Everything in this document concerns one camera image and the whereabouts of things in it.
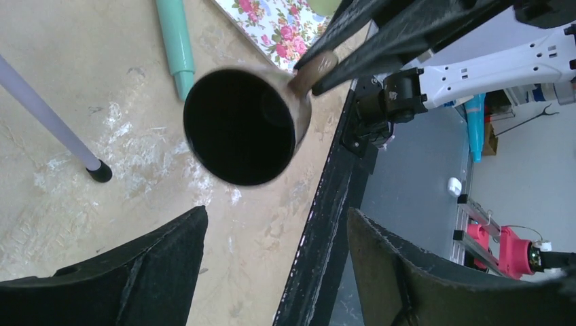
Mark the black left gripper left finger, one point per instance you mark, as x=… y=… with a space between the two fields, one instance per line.
x=147 y=281

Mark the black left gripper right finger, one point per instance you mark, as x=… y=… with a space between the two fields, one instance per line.
x=400 y=283

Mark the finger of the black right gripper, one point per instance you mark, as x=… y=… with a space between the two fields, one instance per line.
x=349 y=18
x=421 y=26

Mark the brown mug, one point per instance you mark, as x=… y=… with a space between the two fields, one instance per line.
x=244 y=125

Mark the light green mug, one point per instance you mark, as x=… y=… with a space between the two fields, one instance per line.
x=324 y=7

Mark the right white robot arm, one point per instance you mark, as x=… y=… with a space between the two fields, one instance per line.
x=407 y=92

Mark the floral tray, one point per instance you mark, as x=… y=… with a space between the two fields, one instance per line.
x=282 y=30

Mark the lilac music stand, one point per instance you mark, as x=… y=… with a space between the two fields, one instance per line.
x=20 y=90

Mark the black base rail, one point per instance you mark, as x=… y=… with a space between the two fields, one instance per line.
x=315 y=274

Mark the red teleoperation handle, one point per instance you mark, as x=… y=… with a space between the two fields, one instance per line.
x=516 y=258

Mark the mint green recorder case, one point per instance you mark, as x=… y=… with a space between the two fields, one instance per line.
x=176 y=38

